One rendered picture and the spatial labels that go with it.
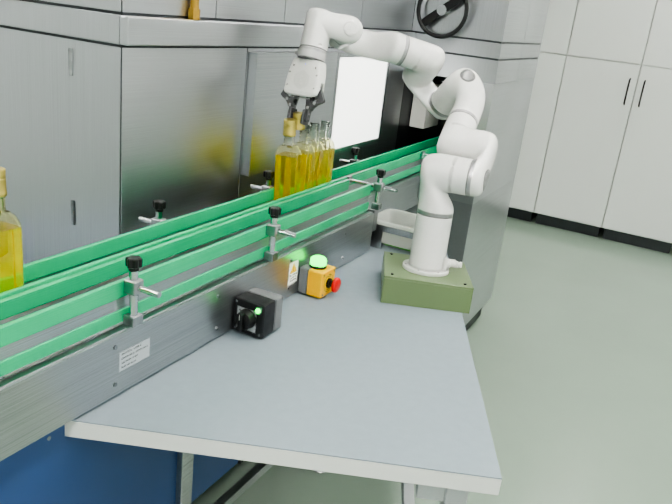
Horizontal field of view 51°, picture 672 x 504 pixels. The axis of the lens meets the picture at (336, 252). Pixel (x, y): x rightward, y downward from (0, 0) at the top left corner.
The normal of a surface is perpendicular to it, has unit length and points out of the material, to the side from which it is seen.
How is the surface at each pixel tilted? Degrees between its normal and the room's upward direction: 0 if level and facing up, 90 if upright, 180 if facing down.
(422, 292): 90
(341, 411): 0
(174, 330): 90
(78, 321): 90
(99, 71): 90
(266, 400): 0
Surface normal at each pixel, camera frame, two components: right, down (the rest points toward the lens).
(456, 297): -0.07, 0.32
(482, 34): -0.47, 0.25
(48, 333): 0.88, 0.25
